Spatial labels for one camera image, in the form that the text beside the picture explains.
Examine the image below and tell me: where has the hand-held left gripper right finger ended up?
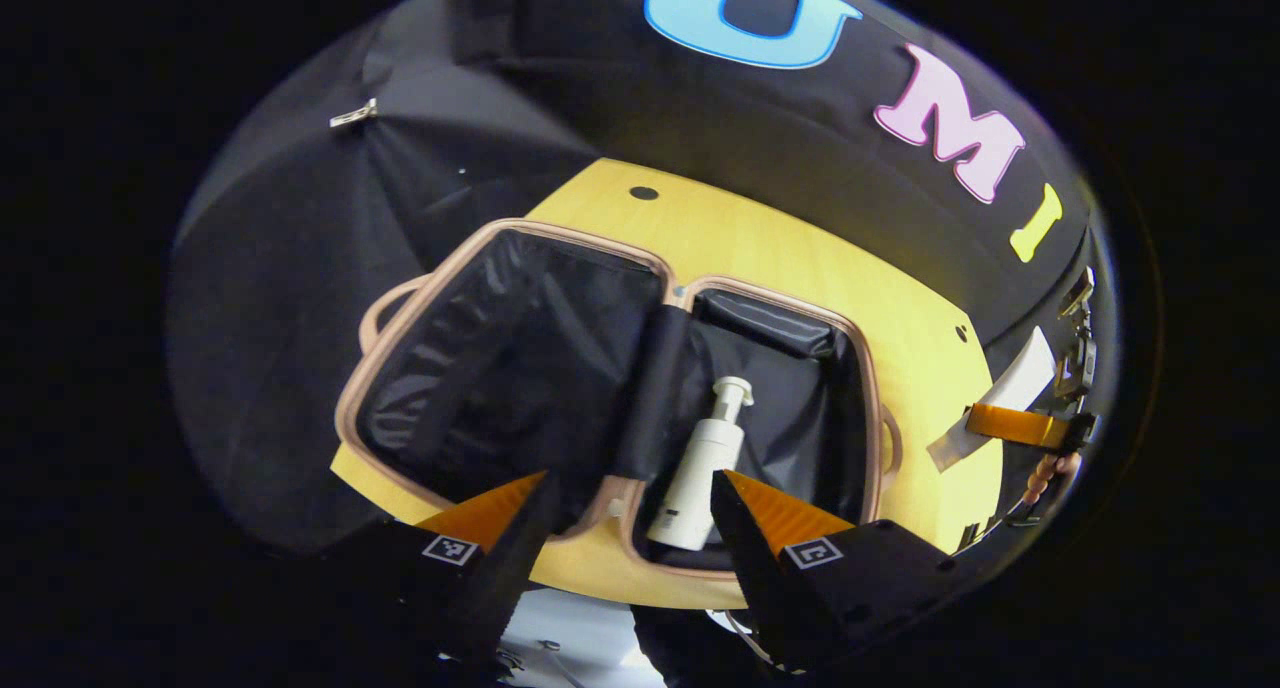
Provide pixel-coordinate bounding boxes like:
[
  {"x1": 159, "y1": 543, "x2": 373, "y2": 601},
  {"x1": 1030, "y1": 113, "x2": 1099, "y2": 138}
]
[{"x1": 709, "y1": 469, "x2": 1003, "y2": 675}]

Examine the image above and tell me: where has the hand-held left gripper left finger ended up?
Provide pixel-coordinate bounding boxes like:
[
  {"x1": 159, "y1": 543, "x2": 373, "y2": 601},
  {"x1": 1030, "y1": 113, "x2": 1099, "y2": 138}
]
[{"x1": 325, "y1": 470, "x2": 564, "y2": 669}]

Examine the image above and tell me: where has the white cosmetic tube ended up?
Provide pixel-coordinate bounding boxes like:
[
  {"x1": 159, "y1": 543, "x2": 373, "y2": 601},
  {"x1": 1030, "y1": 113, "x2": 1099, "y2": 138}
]
[{"x1": 926, "y1": 325, "x2": 1059, "y2": 473}]

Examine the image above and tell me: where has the white pump bottle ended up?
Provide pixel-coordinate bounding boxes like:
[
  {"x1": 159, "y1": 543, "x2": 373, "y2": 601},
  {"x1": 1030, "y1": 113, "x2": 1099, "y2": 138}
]
[{"x1": 646, "y1": 375, "x2": 756, "y2": 552}]

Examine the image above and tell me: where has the black backdrop cloth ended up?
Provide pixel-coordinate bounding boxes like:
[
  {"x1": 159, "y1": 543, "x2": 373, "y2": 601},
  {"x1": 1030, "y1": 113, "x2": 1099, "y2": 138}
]
[{"x1": 165, "y1": 0, "x2": 1121, "y2": 559}]

